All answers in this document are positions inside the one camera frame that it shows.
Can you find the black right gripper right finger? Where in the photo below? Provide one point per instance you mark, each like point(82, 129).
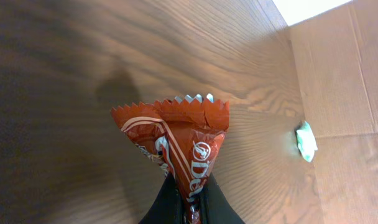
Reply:
point(214, 207)

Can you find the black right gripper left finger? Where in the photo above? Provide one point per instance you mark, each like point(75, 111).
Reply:
point(167, 207)

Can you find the orange chocolate bar wrapper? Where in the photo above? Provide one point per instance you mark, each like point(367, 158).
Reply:
point(183, 136)

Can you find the green tissue pack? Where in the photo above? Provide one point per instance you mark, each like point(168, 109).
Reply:
point(306, 141)

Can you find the brown cardboard box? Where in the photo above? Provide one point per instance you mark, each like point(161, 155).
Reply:
point(336, 55)

